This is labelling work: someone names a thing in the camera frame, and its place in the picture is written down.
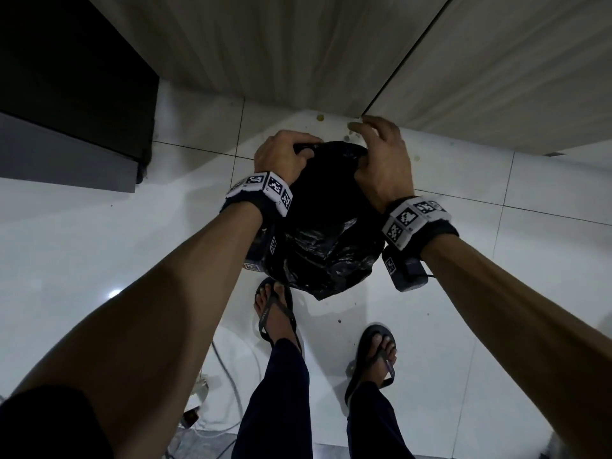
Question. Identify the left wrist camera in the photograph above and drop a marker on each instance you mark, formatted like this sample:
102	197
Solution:
258	250

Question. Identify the grey cabinet base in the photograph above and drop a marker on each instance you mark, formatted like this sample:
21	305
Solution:
62	157

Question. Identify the wristband with marker tags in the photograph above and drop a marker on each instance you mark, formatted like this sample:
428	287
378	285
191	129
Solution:
267	188
413	219

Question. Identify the black plastic garbage bag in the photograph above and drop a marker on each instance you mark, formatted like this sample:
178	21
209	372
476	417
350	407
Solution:
325	219

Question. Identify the person's right forearm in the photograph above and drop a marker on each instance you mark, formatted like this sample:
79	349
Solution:
516	320

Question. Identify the person's right hand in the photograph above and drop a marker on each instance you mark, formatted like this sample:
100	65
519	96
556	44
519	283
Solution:
387	162

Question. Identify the left wristband with marker tags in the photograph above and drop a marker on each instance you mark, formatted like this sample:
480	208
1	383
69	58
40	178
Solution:
267	188

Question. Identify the person's right trouser leg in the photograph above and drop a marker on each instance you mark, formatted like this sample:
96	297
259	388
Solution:
375	425

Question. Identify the white power plug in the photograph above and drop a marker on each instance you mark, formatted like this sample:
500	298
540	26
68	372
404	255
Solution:
196	401

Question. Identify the black cabinet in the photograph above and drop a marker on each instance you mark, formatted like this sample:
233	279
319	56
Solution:
71	66

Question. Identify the person's left black sandal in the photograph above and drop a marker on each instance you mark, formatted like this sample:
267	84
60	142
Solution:
275	315

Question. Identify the wide wooden cabinet door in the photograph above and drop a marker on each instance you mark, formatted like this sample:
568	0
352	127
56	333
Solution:
287	47

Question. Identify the person's black sandal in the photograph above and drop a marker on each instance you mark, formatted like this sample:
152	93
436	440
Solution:
275	315
375	358

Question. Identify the person's left forearm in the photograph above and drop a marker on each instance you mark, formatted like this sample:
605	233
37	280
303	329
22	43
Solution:
167	320

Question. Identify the person's left hand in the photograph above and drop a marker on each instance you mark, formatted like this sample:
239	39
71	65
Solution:
275	152

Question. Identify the person's black sleeve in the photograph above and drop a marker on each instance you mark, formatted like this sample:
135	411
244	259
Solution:
48	425

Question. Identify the person's right thumb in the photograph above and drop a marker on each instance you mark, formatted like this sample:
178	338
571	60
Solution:
362	164

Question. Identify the right wristband with marker tags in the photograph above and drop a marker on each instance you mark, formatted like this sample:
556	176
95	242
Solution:
413	219

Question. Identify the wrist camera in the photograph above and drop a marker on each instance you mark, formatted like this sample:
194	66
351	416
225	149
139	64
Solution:
406	274
258	250

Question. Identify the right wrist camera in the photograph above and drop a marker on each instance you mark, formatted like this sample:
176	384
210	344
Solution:
406	274

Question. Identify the person's left thumb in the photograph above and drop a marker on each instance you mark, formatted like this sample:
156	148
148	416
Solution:
304	160

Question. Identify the person's left trouser leg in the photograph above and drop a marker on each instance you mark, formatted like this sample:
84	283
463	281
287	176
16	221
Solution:
279	406

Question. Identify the person's right black sandal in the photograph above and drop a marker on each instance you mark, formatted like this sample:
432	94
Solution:
375	358

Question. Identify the person's trouser leg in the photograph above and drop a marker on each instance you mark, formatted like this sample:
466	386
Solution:
375	425
279	406

